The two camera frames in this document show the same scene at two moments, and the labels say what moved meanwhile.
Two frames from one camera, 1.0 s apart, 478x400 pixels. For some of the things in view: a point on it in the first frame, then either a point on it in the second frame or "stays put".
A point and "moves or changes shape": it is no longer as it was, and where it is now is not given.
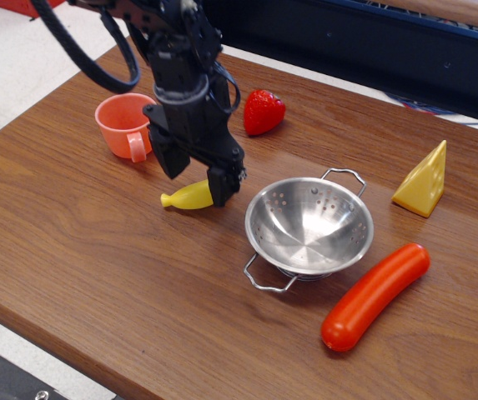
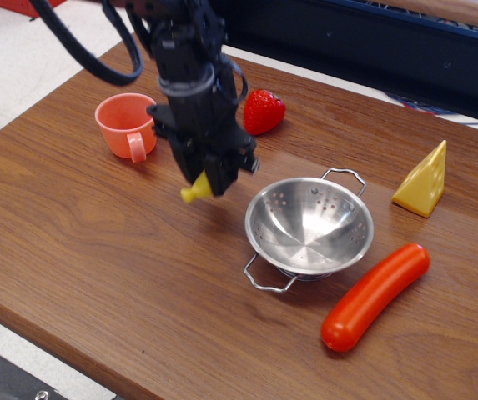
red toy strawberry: x=262 y=112 stays put
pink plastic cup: x=124 y=127 stays put
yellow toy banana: x=194 y=195 moves or changes shape
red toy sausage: x=372 y=295 stays put
